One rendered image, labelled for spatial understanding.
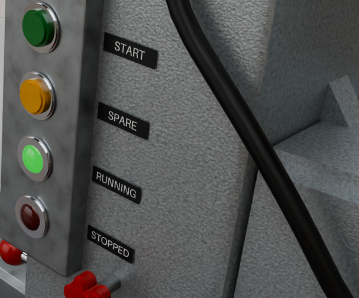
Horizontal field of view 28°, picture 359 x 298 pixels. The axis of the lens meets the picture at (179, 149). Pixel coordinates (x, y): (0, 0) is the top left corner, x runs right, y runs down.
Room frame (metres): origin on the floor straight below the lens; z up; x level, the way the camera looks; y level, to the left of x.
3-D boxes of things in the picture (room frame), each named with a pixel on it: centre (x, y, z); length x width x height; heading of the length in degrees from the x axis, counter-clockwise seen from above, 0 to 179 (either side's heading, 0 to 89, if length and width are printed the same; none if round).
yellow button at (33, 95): (0.49, 0.11, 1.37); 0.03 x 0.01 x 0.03; 56
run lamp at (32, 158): (0.49, 0.11, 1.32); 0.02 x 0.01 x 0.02; 56
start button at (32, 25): (0.49, 0.11, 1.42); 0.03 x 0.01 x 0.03; 56
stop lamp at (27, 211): (0.49, 0.11, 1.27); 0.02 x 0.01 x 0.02; 56
